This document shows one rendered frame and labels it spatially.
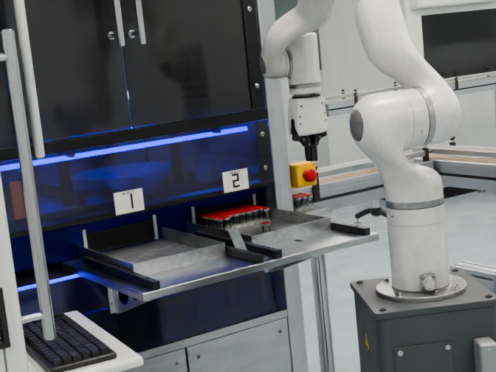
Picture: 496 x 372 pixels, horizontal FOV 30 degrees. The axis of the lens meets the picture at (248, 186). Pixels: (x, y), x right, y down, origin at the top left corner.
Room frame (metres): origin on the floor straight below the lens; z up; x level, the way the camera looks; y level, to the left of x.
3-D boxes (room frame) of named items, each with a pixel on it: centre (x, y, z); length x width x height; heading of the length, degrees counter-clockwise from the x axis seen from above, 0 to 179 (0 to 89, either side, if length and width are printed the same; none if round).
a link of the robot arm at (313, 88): (2.43, -0.18, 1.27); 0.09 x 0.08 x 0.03; 122
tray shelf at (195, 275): (2.40, 0.09, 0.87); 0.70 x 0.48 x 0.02; 122
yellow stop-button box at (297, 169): (2.79, -0.16, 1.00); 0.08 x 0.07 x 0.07; 32
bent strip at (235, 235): (2.28, 0.01, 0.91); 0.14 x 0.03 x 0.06; 33
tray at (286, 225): (2.55, -0.01, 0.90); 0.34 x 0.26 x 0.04; 33
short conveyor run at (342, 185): (3.06, -0.33, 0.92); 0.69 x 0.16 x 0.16; 122
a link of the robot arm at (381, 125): (1.89, -0.31, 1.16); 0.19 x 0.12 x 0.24; 107
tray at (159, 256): (2.37, 0.27, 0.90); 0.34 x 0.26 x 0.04; 32
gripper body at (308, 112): (2.43, -0.17, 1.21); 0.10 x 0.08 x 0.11; 122
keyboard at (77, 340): (1.96, 0.45, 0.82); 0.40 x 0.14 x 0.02; 27
